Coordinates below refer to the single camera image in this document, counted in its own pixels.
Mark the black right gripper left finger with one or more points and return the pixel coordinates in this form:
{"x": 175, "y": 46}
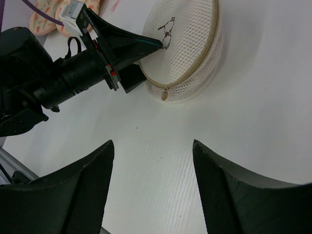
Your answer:
{"x": 70, "y": 200}

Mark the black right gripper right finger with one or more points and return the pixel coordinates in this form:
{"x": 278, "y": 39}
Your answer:
{"x": 236, "y": 200}

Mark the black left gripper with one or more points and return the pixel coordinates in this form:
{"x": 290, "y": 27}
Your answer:
{"x": 112, "y": 49}

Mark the cream mesh laundry bag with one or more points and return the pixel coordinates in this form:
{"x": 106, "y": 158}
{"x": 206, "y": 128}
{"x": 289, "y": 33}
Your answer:
{"x": 191, "y": 32}

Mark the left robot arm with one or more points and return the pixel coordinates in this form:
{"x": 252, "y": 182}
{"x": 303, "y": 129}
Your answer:
{"x": 31, "y": 81}

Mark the floral bra pad right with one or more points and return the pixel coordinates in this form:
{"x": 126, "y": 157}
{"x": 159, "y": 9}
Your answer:
{"x": 73, "y": 9}

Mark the floral bra pad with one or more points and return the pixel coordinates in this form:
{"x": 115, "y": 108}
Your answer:
{"x": 73, "y": 9}
{"x": 39, "y": 25}

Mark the floral bra pad left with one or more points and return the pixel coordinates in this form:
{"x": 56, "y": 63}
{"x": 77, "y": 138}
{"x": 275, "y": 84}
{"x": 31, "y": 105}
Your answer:
{"x": 39, "y": 25}

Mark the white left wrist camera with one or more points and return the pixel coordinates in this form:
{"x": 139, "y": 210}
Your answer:
{"x": 72, "y": 15}

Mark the aluminium front rail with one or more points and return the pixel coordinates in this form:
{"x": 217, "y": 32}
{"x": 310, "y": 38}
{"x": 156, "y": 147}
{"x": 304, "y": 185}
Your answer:
{"x": 12, "y": 171}

